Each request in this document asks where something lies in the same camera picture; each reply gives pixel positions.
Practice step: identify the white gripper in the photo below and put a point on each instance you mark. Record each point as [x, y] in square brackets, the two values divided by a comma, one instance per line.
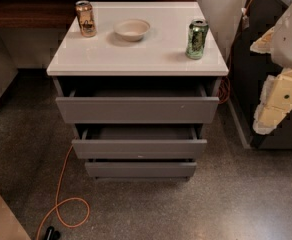
[290, 45]

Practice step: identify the grey bottom drawer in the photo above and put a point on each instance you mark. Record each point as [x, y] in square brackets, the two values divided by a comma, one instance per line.
[141, 169]

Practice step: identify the grey drawer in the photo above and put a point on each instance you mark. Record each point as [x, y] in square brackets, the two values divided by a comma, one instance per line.
[141, 169]
[139, 142]
[146, 106]

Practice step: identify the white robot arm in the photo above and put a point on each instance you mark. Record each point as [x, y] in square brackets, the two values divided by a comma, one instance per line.
[276, 96]

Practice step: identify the white top drawer cabinet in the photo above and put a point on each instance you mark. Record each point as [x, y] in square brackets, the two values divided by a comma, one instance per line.
[157, 62]

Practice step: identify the grey middle drawer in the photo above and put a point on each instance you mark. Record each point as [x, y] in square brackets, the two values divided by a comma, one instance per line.
[139, 142]

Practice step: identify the grey top drawer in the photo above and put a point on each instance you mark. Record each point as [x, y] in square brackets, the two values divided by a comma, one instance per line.
[146, 106]

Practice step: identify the black cabinet at right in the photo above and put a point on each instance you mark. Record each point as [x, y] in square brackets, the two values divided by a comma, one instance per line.
[249, 70]

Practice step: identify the green soda can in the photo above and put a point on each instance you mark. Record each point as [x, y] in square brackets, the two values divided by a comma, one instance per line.
[197, 32]

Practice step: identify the beige paper bowl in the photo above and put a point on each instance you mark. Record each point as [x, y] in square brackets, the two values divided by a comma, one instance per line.
[132, 29]

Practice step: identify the gold soda can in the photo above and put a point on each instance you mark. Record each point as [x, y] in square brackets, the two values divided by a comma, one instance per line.
[85, 17]

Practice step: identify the dark wooden counter shelf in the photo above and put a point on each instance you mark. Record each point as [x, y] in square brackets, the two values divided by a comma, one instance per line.
[46, 13]

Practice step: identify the black plug on floor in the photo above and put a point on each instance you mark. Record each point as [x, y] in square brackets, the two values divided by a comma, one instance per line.
[52, 234]

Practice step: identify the light wooden board corner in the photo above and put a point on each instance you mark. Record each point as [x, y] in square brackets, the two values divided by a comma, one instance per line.
[2, 217]

